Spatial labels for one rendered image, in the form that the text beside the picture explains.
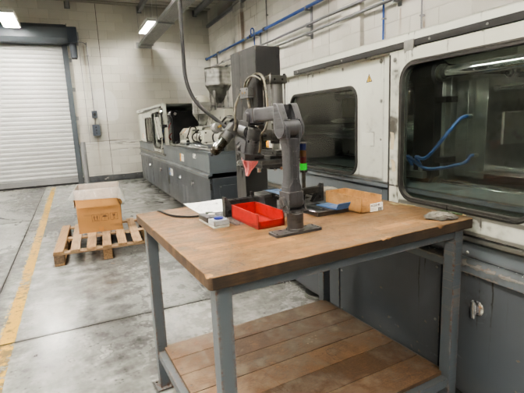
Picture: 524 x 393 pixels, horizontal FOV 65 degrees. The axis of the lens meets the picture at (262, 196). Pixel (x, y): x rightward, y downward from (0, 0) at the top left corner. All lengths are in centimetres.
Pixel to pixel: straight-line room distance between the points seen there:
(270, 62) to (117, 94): 916
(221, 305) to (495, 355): 120
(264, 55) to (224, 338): 125
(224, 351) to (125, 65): 1013
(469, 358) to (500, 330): 23
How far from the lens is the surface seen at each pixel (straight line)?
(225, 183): 503
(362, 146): 238
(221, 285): 116
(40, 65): 1094
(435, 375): 205
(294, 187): 149
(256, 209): 183
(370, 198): 193
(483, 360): 205
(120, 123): 1095
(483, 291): 193
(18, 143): 1090
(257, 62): 194
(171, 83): 1122
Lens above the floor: 131
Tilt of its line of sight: 10 degrees down
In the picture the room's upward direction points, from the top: 2 degrees counter-clockwise
